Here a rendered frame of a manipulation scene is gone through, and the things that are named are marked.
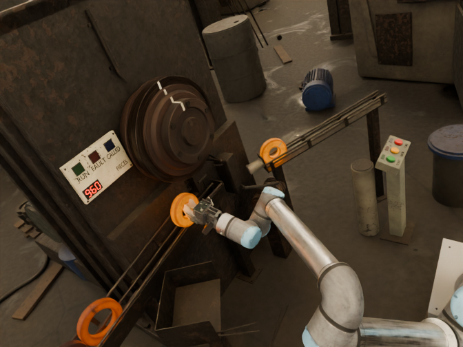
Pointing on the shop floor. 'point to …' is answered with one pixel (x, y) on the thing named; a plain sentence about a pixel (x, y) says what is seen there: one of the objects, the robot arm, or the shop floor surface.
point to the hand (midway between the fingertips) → (184, 206)
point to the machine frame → (150, 200)
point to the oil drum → (235, 58)
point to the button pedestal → (395, 194)
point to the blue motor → (318, 90)
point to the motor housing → (275, 238)
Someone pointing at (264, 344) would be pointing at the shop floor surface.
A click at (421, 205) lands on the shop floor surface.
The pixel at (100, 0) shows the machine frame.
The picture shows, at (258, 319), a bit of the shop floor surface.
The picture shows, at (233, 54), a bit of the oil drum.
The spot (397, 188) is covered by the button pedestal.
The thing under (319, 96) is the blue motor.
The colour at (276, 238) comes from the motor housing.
